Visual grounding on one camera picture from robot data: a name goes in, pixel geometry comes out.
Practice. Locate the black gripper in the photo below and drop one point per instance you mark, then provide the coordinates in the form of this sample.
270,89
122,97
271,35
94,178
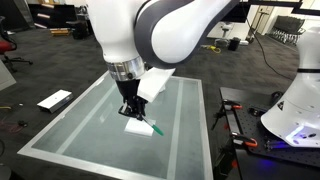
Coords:
130,91

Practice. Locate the white pen with green cap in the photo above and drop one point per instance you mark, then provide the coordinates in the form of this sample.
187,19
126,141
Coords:
153,126

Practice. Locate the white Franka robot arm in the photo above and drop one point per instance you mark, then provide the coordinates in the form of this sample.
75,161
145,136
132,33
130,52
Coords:
173,30

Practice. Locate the flat white box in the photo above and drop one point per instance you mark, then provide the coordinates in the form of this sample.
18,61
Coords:
55,100

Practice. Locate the black cluttered desk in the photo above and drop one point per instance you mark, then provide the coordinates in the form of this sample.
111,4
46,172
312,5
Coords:
80,25

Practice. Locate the yellow wooden crate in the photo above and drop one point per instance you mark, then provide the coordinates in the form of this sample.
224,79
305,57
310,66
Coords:
60,32

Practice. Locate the small black floor gadget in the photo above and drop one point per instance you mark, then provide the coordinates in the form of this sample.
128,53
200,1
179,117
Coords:
22,123

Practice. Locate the black optical breadboard bench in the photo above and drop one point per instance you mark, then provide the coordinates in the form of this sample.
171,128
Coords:
246,126

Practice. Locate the black trash bin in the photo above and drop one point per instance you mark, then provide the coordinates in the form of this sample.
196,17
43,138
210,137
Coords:
234,44

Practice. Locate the white stool stand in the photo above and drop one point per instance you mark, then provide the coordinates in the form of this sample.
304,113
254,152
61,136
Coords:
226,31

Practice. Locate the black shelving cabinet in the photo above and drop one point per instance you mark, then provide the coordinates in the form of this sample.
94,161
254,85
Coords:
53,15

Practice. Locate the grey panel board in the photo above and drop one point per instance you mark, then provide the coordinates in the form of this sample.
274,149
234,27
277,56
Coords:
5,78

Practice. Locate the small white floor box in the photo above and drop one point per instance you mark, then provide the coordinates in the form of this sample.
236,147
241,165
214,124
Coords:
244,42

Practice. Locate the red office chair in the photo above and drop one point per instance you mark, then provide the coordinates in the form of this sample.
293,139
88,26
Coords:
6,46

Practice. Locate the black monitor screen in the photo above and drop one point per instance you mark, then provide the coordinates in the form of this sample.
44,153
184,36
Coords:
238,13

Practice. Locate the stack of black chairs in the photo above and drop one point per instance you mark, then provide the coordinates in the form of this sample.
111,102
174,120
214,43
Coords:
287,28

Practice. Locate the small black mount bracket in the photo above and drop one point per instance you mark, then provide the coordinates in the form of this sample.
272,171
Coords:
256,111

